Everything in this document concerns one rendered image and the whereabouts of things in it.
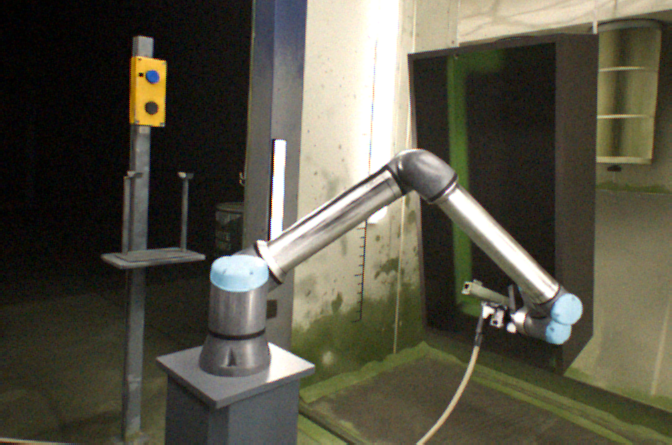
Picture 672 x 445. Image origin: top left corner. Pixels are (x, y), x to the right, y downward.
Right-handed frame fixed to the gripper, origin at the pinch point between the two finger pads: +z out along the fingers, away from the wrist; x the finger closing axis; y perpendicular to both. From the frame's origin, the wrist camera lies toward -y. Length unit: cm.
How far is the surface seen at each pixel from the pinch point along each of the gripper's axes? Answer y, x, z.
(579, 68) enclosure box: -83, -18, -33
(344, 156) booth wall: -48, -51, 72
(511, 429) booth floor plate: 45, 52, 26
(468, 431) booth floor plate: 52, 33, 30
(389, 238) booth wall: -22, -2, 95
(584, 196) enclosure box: -49, 12, -20
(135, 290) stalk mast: 43, -119, 59
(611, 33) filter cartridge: -155, 46, 26
